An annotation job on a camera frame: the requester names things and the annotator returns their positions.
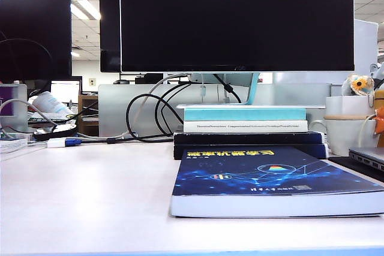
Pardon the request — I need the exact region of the blue cover paperback book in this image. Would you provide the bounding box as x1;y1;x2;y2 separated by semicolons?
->
169;145;384;219

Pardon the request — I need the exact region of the teal spine book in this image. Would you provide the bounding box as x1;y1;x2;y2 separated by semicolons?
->
183;107;307;121

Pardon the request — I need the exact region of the black round base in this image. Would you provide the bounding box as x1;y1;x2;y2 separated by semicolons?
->
34;123;78;141

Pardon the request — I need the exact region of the white rolled bag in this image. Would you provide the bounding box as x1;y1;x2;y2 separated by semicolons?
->
32;91;73;116

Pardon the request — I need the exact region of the white spine book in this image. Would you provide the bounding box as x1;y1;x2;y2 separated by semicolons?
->
182;119;309;133

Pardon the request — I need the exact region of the white adapter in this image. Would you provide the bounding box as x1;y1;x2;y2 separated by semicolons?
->
46;137;67;148

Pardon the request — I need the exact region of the yellow object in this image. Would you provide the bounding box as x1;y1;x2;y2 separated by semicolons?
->
374;89;384;109

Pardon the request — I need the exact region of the wooden cabinet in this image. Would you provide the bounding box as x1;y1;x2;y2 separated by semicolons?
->
78;94;99;136

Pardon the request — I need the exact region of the white box with purple label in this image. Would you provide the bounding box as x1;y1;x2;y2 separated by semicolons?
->
0;83;28;133

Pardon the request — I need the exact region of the thin black cable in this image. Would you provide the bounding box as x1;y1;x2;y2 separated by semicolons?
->
154;82;191;137

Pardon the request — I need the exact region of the looped black cable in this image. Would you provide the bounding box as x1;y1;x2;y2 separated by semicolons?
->
125;93;184;143

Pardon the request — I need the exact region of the beige cable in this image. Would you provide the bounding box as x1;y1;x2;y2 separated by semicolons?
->
358;113;377;148

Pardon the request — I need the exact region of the white curved cable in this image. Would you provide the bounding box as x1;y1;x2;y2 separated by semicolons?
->
0;99;58;128

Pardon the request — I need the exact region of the silver laptop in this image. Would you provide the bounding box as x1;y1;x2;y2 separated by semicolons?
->
348;146;384;171

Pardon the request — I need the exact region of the white container with cork band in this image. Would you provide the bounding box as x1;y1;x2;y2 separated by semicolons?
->
325;95;375;121

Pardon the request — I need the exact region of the plush toy with sunflower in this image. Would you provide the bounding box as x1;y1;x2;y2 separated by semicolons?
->
341;73;375;98

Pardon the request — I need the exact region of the grey white cable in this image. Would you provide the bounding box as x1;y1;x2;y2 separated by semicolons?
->
130;73;188;137

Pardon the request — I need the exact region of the black AOC computer monitor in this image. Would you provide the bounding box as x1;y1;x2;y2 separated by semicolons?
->
119;0;355;73

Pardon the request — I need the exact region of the orange object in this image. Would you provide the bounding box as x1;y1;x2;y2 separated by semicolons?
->
374;106;384;134

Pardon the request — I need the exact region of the thick black monitor cable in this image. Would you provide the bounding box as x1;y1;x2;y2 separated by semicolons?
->
212;73;242;104

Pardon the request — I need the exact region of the stack of white cards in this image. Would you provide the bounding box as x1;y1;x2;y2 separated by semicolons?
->
0;137;29;154

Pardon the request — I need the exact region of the thin navy book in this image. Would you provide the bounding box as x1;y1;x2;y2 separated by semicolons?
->
173;131;327;145

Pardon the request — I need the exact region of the background white screen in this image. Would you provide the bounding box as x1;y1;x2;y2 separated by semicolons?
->
50;79;81;109

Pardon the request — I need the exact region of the white ceramic mug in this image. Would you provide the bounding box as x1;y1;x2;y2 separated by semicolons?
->
309;118;379;157

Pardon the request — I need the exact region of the thick navy book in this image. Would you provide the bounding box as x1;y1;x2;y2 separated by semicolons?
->
173;143;329;160

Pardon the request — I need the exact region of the large black monitor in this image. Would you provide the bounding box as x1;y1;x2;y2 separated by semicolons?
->
0;0;73;82

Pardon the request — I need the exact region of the narrow black monitor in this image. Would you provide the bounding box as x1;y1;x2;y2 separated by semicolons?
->
98;0;122;73

